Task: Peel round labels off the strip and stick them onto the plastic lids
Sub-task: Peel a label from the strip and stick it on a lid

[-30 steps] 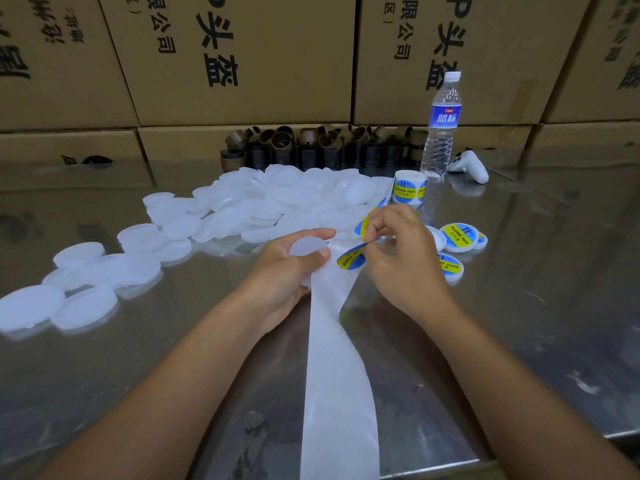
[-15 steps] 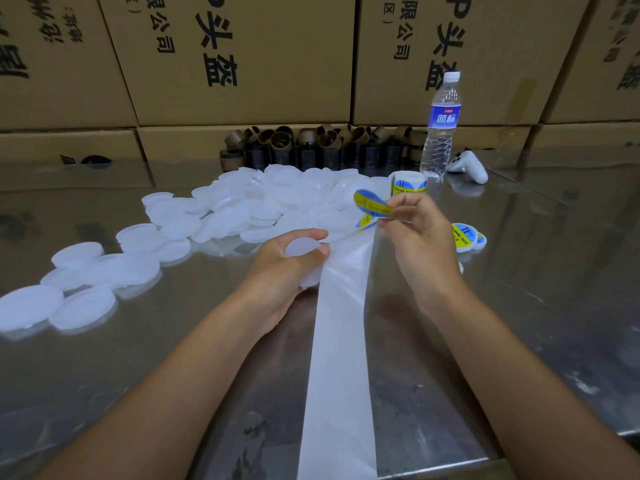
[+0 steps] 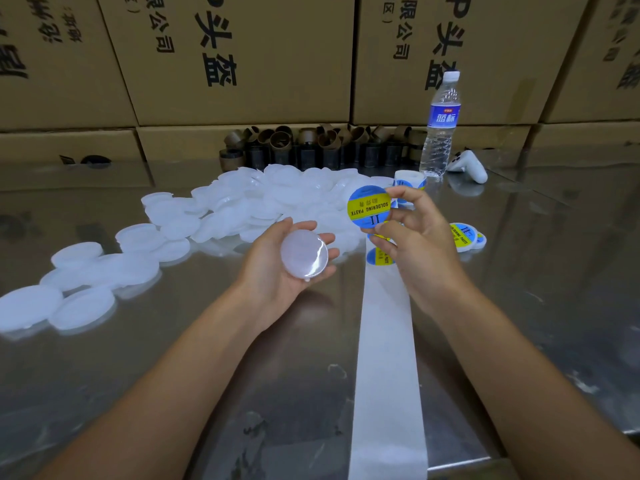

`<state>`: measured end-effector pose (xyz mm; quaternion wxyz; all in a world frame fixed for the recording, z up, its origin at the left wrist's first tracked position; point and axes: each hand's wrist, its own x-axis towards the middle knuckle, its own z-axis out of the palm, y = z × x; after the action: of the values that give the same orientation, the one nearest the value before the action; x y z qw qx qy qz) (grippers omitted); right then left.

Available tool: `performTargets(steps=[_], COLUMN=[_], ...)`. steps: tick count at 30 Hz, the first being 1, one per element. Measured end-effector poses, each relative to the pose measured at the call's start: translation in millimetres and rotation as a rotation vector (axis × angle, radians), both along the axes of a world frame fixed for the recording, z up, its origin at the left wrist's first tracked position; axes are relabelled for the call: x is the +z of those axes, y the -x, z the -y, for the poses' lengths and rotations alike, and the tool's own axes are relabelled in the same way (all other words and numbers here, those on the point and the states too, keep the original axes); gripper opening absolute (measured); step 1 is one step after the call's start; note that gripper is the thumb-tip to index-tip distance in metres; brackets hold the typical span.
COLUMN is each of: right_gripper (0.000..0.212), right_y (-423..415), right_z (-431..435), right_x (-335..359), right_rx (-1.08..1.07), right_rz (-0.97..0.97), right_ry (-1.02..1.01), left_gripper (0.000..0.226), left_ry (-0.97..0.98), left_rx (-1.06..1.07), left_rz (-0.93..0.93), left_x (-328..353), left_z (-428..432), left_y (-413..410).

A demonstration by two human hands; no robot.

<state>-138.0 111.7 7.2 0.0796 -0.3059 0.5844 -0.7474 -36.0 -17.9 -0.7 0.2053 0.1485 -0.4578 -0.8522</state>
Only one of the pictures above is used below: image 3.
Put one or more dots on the person's left hand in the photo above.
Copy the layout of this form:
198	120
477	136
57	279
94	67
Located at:
265	285

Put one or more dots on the person's right hand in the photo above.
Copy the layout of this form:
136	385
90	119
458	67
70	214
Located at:
430	260

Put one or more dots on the blue yellow round sticker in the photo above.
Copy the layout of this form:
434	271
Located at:
368	207

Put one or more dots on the pile of white plastic lids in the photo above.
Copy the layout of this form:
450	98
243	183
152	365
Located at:
240	195

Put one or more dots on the sticker roll with backing strip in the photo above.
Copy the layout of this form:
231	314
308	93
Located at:
388	415

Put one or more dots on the person's left forearm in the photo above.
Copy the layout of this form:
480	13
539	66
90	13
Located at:
150	410

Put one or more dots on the person's right forearm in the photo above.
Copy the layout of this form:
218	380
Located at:
550	405

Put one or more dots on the white handheld controller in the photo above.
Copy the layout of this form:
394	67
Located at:
468	167

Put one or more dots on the clear plastic water bottle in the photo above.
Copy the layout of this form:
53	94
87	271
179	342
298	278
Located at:
441	130

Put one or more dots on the row of dark cardboard tubes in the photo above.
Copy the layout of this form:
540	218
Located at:
298	149

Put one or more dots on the stack of brown cardboard boxes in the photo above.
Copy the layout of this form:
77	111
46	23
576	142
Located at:
250	65

